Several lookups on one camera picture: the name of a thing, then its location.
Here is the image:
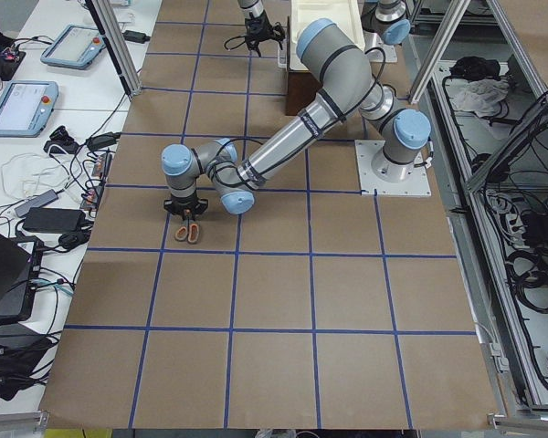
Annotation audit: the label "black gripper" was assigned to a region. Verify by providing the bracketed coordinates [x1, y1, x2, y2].
[163, 195, 208, 222]
[245, 16, 284, 57]

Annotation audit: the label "grey orange scissors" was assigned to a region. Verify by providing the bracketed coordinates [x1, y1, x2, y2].
[174, 210, 200, 245]

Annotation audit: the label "white drawer handle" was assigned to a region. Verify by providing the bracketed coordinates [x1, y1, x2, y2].
[277, 45, 287, 70]

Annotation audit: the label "cream plastic drawer box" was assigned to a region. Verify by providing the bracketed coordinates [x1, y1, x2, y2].
[287, 0, 365, 71]

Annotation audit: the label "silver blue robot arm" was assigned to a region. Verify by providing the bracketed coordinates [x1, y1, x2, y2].
[161, 18, 431, 219]
[237, 1, 411, 56]

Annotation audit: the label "brown wooden drawer cabinet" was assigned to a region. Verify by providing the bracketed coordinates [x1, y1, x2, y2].
[285, 69, 321, 116]

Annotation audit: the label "black power adapter brick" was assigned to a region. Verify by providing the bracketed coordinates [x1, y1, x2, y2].
[22, 207, 85, 234]

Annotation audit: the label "black laptop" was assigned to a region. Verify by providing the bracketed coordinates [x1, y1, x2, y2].
[0, 234, 43, 325]

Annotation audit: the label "upper blue teach pendant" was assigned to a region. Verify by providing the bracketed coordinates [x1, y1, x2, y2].
[40, 25, 105, 70]

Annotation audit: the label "blue teach pendant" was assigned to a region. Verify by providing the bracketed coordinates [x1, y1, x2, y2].
[40, 25, 105, 70]
[0, 80, 58, 138]

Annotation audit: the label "lower blue teach pendant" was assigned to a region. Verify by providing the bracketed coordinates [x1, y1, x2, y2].
[0, 80, 58, 138]

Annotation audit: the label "white crumpled cloth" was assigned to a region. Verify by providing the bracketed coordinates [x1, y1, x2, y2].
[451, 79, 510, 118]

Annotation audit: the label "aluminium frame post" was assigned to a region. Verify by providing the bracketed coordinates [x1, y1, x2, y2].
[85, 0, 142, 99]

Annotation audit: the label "white coiled cable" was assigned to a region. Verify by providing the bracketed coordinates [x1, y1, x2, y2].
[0, 152, 74, 201]

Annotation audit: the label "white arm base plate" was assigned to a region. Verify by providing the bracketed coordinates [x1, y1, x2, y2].
[354, 140, 432, 198]

